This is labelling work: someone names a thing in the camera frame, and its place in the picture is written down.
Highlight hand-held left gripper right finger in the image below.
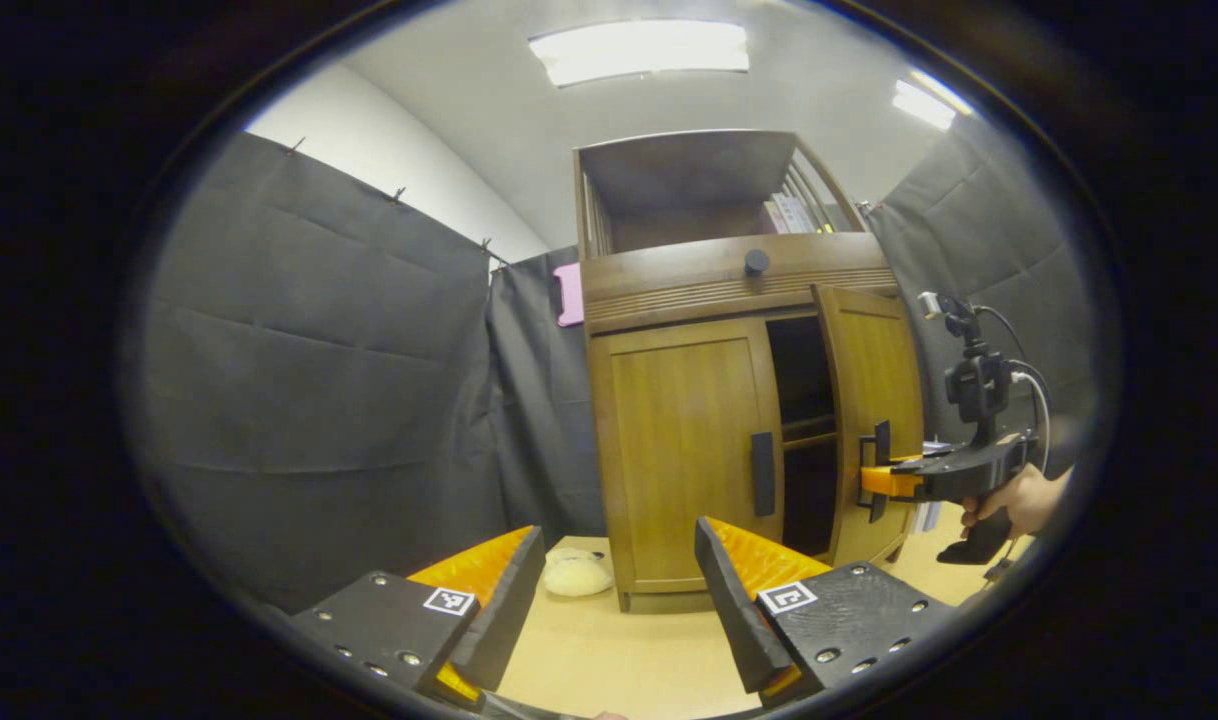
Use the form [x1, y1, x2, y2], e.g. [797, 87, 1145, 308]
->
[694, 515, 957, 711]

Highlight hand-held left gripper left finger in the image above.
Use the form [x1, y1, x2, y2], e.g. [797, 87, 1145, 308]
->
[289, 525, 548, 706]

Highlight wooden shoe cabinet door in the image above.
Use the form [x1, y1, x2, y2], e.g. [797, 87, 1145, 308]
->
[812, 283, 927, 569]
[587, 318, 785, 596]

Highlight wooden double-door shoe cabinet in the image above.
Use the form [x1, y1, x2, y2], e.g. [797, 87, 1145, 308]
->
[572, 128, 927, 613]

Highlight wooden cabinet drawer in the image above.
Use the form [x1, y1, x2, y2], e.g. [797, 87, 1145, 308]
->
[579, 232, 900, 336]

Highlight cream soft lump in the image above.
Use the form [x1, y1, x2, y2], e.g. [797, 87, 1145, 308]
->
[544, 547, 615, 599]

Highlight white book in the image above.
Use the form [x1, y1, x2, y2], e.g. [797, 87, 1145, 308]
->
[774, 193, 820, 234]

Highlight black backdrop cloth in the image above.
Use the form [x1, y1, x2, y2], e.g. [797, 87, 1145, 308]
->
[129, 130, 1100, 613]

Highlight small ceiling light panel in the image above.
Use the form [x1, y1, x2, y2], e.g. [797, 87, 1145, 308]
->
[890, 68, 975, 132]

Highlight large ceiling light panel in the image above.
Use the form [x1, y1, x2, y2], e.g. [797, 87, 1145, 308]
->
[527, 20, 751, 88]

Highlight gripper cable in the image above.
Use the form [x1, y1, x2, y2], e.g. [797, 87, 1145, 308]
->
[974, 305, 1053, 473]

